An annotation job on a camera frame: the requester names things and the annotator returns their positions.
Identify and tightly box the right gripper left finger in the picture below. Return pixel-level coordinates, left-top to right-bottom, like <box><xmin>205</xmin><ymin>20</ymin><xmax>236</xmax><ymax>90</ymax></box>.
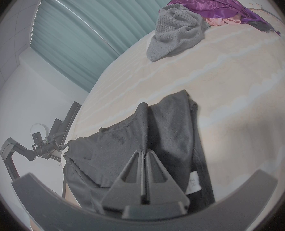
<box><xmin>102</xmin><ymin>149</ymin><xmax>144</xmax><ymax>211</ymax></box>

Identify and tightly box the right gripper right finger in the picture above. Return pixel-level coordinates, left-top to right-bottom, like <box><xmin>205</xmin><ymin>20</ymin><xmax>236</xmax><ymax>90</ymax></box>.
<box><xmin>145</xmin><ymin>150</ymin><xmax>191</xmax><ymax>213</ymax></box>

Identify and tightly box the black top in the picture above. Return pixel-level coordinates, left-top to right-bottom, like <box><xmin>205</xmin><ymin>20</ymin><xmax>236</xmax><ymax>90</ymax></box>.
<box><xmin>63</xmin><ymin>89</ymin><xmax>216</xmax><ymax>214</ymax></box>

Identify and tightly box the bed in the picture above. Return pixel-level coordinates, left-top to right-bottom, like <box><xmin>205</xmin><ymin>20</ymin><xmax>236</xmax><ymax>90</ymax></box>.
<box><xmin>61</xmin><ymin>0</ymin><xmax>285</xmax><ymax>203</ymax></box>

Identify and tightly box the round white-framed mirror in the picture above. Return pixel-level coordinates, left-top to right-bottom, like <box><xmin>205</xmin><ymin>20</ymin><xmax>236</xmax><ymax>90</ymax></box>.
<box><xmin>30</xmin><ymin>122</ymin><xmax>49</xmax><ymax>139</ymax></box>

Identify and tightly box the black chest of drawers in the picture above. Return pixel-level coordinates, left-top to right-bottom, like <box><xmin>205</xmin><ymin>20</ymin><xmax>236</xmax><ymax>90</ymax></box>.
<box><xmin>62</xmin><ymin>101</ymin><xmax>82</xmax><ymax>141</ymax></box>

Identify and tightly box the blue-green curtain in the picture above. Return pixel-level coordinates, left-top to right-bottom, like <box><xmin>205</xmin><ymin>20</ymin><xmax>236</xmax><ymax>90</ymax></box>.
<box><xmin>29</xmin><ymin>0</ymin><xmax>143</xmax><ymax>93</ymax></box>
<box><xmin>47</xmin><ymin>0</ymin><xmax>198</xmax><ymax>57</ymax></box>

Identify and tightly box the grey garment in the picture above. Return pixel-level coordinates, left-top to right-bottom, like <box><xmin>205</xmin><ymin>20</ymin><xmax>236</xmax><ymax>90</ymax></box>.
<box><xmin>147</xmin><ymin>4</ymin><xmax>211</xmax><ymax>62</ymax></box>

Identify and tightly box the pink garment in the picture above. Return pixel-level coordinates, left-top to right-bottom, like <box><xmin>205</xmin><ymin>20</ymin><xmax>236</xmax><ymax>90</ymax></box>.
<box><xmin>206</xmin><ymin>17</ymin><xmax>241</xmax><ymax>26</ymax></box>

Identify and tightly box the purple satin garment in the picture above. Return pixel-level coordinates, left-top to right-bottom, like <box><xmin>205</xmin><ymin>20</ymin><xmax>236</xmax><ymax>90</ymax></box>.
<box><xmin>165</xmin><ymin>0</ymin><xmax>282</xmax><ymax>35</ymax></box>

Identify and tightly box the small black garment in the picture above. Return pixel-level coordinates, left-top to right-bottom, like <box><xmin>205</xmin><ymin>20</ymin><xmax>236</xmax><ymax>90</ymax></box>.
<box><xmin>252</xmin><ymin>21</ymin><xmax>277</xmax><ymax>33</ymax></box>

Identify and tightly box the white printed pillow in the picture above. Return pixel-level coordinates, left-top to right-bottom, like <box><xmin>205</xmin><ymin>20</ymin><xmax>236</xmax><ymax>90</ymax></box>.
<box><xmin>219</xmin><ymin>0</ymin><xmax>263</xmax><ymax>9</ymax></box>

